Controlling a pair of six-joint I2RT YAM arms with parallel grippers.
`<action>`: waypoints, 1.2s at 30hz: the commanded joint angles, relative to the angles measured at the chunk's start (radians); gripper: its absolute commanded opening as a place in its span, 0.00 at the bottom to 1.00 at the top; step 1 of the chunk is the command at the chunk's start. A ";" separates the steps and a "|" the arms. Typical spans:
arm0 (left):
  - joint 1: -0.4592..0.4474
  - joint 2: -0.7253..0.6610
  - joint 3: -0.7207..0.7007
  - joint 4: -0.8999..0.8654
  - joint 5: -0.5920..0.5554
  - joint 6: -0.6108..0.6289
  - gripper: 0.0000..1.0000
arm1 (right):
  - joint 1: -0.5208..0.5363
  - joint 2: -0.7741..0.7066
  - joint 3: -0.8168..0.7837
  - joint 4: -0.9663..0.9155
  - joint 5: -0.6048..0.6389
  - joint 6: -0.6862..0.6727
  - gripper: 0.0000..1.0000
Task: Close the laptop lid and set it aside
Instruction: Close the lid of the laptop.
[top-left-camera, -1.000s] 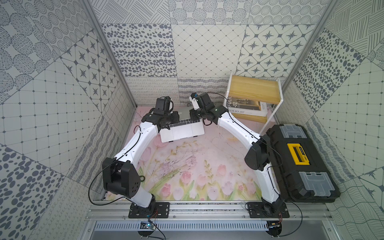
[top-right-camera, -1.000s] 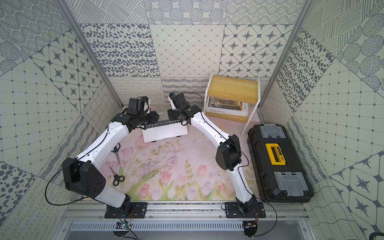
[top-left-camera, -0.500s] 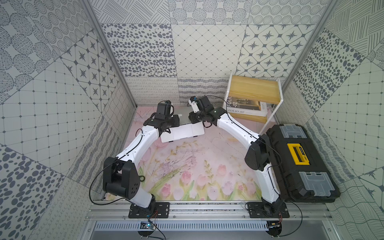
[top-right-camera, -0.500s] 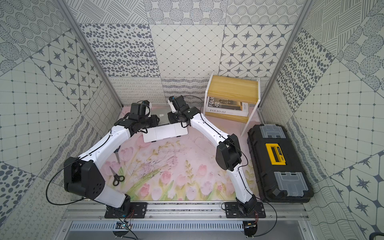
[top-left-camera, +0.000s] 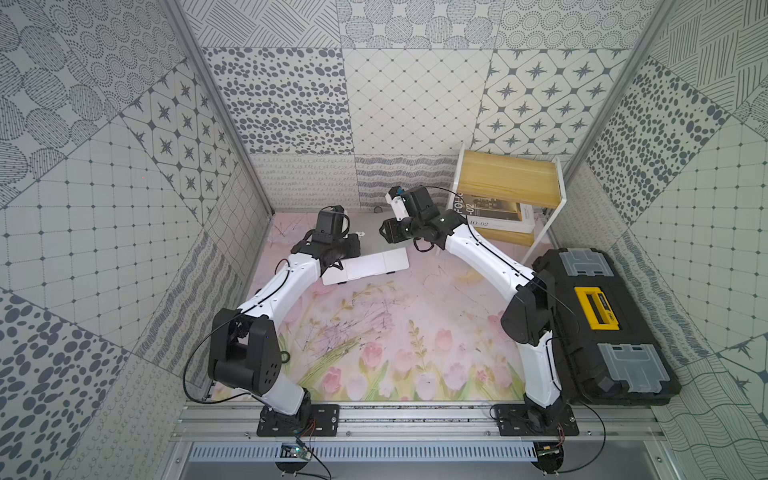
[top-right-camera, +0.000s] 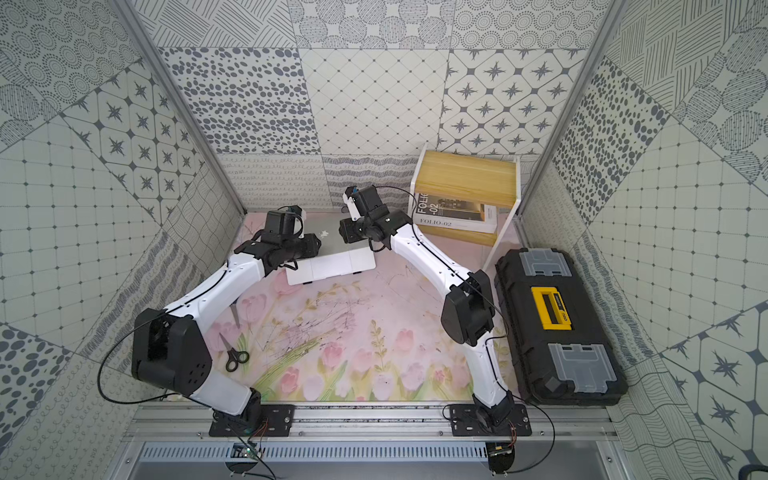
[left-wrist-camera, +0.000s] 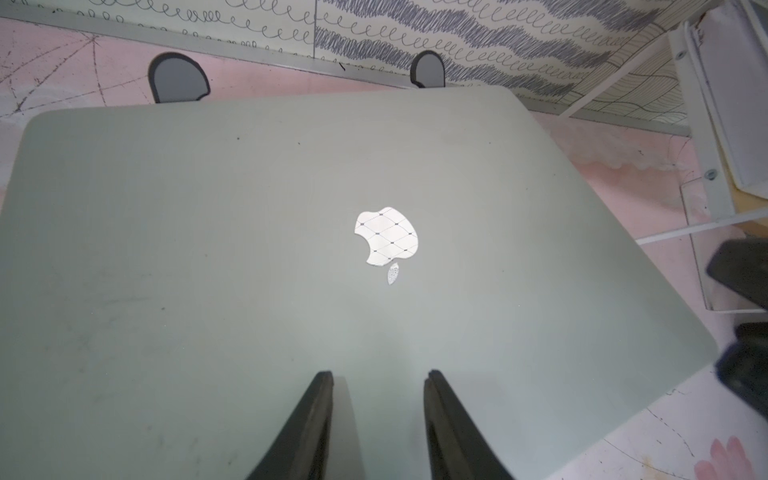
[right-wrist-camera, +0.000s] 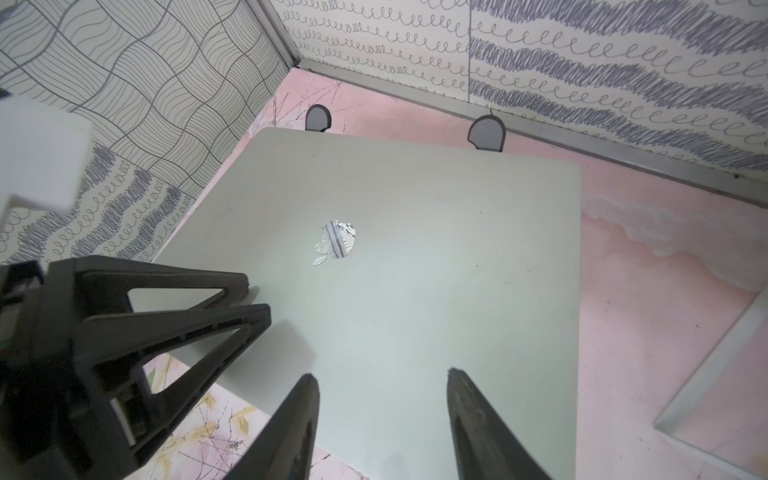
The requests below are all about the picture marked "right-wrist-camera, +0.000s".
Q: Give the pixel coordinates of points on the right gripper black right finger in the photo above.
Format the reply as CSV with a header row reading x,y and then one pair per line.
x,y
484,446

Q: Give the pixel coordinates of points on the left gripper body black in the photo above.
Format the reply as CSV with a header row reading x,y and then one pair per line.
x,y
30,418

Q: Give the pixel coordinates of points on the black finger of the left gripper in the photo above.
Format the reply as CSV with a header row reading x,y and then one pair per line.
x,y
140,374
95,289

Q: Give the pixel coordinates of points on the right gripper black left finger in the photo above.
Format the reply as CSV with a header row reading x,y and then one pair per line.
x,y
284,447

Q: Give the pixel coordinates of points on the silver laptop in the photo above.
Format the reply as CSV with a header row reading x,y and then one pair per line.
x,y
385,264

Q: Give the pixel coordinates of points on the black laptop stand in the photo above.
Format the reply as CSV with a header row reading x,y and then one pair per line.
x,y
486,133

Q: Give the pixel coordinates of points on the white wooden side table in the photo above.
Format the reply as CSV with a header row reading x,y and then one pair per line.
x,y
704,378

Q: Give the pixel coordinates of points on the pink floral mat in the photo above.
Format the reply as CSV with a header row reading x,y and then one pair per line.
x,y
667,269

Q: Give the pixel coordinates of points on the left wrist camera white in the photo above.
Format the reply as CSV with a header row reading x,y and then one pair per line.
x,y
44,152

